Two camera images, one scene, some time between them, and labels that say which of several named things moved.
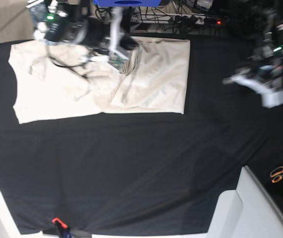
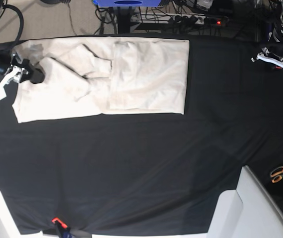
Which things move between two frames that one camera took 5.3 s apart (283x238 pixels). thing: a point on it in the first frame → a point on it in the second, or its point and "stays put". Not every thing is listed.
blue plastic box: (127, 3) stays put
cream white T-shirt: (53, 84) stays put
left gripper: (98, 30) → (9, 66)
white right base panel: (247, 212) stays put
